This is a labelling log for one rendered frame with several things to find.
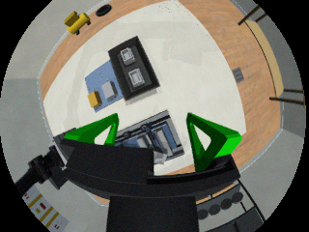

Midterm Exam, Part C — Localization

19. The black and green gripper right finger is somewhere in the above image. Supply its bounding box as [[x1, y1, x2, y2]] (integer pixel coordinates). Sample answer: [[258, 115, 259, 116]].
[[186, 112, 242, 172]]

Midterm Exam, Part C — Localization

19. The yellow brass block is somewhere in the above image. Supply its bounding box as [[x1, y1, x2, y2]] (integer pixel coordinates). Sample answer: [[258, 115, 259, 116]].
[[88, 91, 102, 107]]

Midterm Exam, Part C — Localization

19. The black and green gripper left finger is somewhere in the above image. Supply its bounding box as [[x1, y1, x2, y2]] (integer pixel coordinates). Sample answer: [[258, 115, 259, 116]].
[[64, 113, 119, 146]]

